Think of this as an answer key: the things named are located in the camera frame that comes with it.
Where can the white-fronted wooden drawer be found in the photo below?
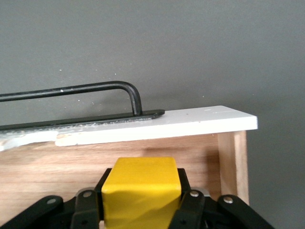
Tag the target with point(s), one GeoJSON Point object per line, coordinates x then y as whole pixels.
{"type": "Point", "coordinates": [166, 128]}

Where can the yellow wooden block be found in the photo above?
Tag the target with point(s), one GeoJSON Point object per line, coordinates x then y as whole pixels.
{"type": "Point", "coordinates": [140, 190]}

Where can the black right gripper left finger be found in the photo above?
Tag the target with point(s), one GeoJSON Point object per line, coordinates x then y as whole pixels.
{"type": "Point", "coordinates": [83, 210]}

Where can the dark grey table mat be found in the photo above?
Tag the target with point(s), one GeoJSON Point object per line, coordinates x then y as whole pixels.
{"type": "Point", "coordinates": [166, 47]}

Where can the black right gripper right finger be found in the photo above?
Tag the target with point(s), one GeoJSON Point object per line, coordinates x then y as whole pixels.
{"type": "Point", "coordinates": [190, 210]}

